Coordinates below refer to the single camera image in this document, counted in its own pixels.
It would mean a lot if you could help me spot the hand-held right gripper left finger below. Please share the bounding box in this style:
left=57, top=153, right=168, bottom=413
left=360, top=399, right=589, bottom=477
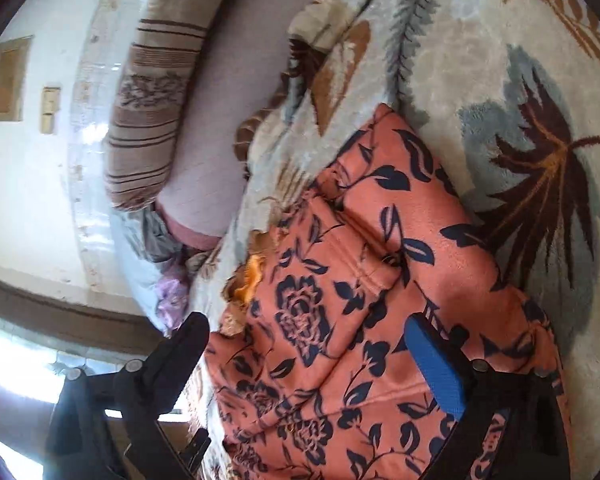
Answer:
left=42, top=311, right=212, bottom=480

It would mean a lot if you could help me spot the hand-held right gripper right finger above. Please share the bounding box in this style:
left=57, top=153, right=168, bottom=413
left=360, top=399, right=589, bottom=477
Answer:
left=403, top=312, right=569, bottom=480

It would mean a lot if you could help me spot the orange floral garment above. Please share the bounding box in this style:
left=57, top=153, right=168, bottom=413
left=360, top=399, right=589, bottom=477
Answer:
left=200, top=102, right=567, bottom=480

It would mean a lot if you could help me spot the purple cloth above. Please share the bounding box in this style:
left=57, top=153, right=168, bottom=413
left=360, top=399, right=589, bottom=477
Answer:
left=152, top=265, right=192, bottom=328

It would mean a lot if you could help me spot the grey blue cloth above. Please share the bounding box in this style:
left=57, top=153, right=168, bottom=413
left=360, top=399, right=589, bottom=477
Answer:
left=112, top=204, right=193, bottom=306

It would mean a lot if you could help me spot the patterned glass window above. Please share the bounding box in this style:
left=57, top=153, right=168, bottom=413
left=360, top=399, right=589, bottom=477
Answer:
left=0, top=310, right=183, bottom=423

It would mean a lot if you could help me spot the brown striped pillow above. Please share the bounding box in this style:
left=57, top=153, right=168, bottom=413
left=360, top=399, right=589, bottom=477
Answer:
left=104, top=0, right=252, bottom=211

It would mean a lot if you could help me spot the pink bed sheet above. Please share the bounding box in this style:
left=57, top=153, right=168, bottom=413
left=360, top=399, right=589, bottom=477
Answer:
left=156, top=0, right=362, bottom=252

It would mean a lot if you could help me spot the leaf print fleece blanket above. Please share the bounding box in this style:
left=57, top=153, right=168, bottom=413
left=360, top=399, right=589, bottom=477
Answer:
left=184, top=0, right=600, bottom=480

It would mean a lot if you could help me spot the beige wall niche frame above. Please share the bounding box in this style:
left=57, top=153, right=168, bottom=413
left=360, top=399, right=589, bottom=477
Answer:
left=0, top=35, right=34, bottom=122

